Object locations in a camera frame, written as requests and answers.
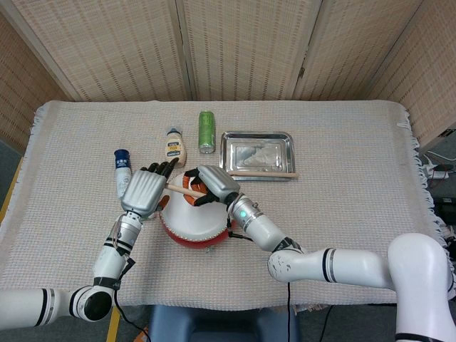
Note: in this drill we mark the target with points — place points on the blue chair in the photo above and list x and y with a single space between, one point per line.
221 324

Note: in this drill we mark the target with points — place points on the beige woven tablecloth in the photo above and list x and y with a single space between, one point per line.
199 278

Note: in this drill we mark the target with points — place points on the beige mayonnaise squeeze bottle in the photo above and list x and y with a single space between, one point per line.
175 147

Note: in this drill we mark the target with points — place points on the red drum with white skin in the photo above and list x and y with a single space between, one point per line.
199 224

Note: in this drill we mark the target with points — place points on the white bottle with blue cap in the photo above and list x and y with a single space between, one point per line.
121 164

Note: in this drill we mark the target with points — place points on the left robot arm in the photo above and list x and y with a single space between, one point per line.
110 260

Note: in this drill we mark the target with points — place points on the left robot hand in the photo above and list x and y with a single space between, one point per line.
144 190

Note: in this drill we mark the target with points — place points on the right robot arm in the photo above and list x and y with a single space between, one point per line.
356 265

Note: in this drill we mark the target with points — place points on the woven folding screen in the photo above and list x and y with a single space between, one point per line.
107 46

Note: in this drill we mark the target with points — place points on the wooden drumstick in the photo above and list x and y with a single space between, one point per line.
178 189
263 174

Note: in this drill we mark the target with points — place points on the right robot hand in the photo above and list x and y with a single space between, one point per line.
219 181

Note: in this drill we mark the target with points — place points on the stainless steel tray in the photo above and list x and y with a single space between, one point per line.
256 153

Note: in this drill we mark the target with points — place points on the black box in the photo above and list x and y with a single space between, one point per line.
447 210

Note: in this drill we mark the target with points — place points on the green drink can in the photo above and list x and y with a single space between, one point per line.
207 132

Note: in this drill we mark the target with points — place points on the white power strip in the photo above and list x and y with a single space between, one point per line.
440 174

